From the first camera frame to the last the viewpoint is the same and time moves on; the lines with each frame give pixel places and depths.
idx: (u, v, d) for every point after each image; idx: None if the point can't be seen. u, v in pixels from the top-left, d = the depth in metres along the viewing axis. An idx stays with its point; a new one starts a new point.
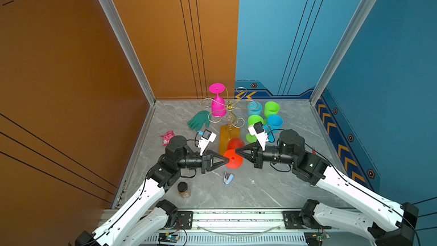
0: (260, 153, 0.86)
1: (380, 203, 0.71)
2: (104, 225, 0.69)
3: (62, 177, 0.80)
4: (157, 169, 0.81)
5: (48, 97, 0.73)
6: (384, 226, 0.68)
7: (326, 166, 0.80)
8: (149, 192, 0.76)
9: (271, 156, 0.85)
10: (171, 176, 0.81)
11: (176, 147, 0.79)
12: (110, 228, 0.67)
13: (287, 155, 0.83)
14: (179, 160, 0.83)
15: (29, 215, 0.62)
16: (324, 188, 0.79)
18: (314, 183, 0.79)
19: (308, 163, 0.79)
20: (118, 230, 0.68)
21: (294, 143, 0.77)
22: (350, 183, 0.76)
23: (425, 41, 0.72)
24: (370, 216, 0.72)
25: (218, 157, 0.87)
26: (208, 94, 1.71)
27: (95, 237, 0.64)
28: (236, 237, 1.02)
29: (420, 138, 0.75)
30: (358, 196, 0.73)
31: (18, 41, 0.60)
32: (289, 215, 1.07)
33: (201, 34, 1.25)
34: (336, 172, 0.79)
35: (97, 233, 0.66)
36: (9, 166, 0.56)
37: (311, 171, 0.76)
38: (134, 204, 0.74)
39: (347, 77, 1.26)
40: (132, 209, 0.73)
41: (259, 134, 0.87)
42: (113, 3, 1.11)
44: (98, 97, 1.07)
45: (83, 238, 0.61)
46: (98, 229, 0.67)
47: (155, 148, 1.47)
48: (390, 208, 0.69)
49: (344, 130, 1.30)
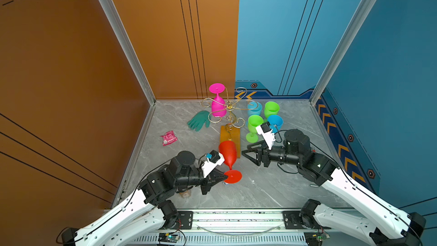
0: (266, 151, 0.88)
1: (387, 209, 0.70)
2: (86, 228, 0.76)
3: (61, 178, 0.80)
4: (150, 180, 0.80)
5: (48, 97, 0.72)
6: (388, 233, 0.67)
7: (334, 168, 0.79)
8: (134, 206, 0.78)
9: (277, 156, 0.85)
10: (163, 192, 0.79)
11: (182, 164, 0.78)
12: (88, 234, 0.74)
13: (292, 155, 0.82)
14: (178, 178, 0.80)
15: (27, 214, 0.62)
16: (329, 189, 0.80)
18: (320, 183, 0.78)
19: (316, 163, 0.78)
20: (94, 238, 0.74)
21: (299, 141, 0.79)
22: (357, 188, 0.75)
23: (426, 41, 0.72)
24: (374, 221, 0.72)
25: (218, 177, 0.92)
26: (208, 94, 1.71)
27: (75, 239, 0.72)
28: (236, 237, 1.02)
29: (420, 137, 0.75)
30: (364, 201, 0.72)
31: (17, 40, 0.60)
32: (289, 216, 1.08)
33: (201, 34, 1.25)
34: (343, 174, 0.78)
35: (78, 234, 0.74)
36: (9, 166, 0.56)
37: (318, 172, 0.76)
38: (116, 215, 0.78)
39: (347, 77, 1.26)
40: (114, 220, 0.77)
41: (266, 134, 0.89)
42: (114, 4, 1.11)
44: (98, 97, 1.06)
45: (67, 233, 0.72)
46: (81, 230, 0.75)
47: (155, 148, 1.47)
48: (396, 216, 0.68)
49: (344, 130, 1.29)
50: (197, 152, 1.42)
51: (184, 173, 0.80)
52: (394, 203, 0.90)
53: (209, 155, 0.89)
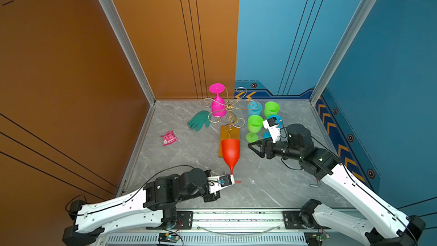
0: (269, 144, 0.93)
1: (385, 208, 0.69)
2: (89, 207, 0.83)
3: (62, 178, 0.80)
4: (156, 186, 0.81)
5: (48, 97, 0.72)
6: (384, 232, 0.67)
7: (336, 163, 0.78)
8: (133, 204, 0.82)
9: (280, 149, 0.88)
10: (165, 201, 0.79)
11: (191, 182, 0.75)
12: (88, 214, 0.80)
13: (295, 150, 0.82)
14: (182, 193, 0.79)
15: (25, 214, 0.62)
16: (329, 184, 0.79)
18: (320, 177, 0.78)
19: (318, 156, 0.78)
20: (91, 220, 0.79)
21: (299, 133, 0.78)
22: (357, 184, 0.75)
23: (426, 42, 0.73)
24: (371, 219, 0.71)
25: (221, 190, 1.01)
26: (208, 94, 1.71)
27: (78, 213, 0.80)
28: (236, 237, 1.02)
29: (421, 138, 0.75)
30: (362, 197, 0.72)
31: (17, 41, 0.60)
32: (289, 215, 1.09)
33: (201, 34, 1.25)
34: (345, 171, 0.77)
35: (81, 210, 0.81)
36: (8, 167, 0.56)
37: (319, 165, 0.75)
38: (116, 206, 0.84)
39: (347, 76, 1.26)
40: (113, 209, 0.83)
41: (271, 127, 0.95)
42: (114, 4, 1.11)
44: (98, 97, 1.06)
45: (74, 205, 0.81)
46: (85, 208, 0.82)
47: (155, 148, 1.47)
48: (394, 216, 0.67)
49: (344, 130, 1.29)
50: (197, 152, 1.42)
51: (189, 191, 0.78)
52: (394, 203, 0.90)
53: (222, 180, 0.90)
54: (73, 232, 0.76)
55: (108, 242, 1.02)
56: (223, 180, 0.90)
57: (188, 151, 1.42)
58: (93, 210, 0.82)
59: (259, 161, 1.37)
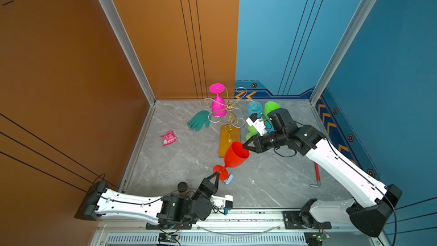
0: (258, 138, 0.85)
1: (365, 179, 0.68)
2: (112, 193, 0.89)
3: (62, 178, 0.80)
4: (170, 202, 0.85)
5: (47, 98, 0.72)
6: (363, 201, 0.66)
7: (320, 138, 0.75)
8: (148, 209, 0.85)
9: (268, 139, 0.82)
10: (172, 218, 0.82)
11: (190, 212, 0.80)
12: (110, 201, 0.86)
13: (280, 134, 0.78)
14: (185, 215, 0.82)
15: (25, 215, 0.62)
16: (312, 160, 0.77)
18: (304, 153, 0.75)
19: (302, 132, 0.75)
20: (111, 208, 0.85)
21: (278, 114, 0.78)
22: (339, 157, 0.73)
23: (428, 42, 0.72)
24: (350, 189, 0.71)
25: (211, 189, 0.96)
26: (208, 94, 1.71)
27: (102, 195, 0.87)
28: (236, 237, 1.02)
29: (422, 137, 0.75)
30: (343, 170, 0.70)
31: (15, 41, 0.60)
32: (289, 215, 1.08)
33: (201, 35, 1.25)
34: (328, 144, 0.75)
35: (106, 193, 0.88)
36: (9, 166, 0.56)
37: (304, 139, 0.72)
38: (135, 204, 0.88)
39: (347, 76, 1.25)
40: (133, 206, 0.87)
41: (255, 123, 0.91)
42: (113, 3, 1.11)
44: (97, 97, 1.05)
45: (100, 185, 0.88)
46: (108, 193, 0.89)
47: (155, 148, 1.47)
48: (373, 186, 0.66)
49: (344, 130, 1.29)
50: (197, 152, 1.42)
51: (194, 216, 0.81)
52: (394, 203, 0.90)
53: (226, 209, 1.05)
54: (93, 211, 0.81)
55: (108, 242, 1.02)
56: (226, 209, 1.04)
57: (187, 151, 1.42)
58: (115, 198, 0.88)
59: (259, 160, 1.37)
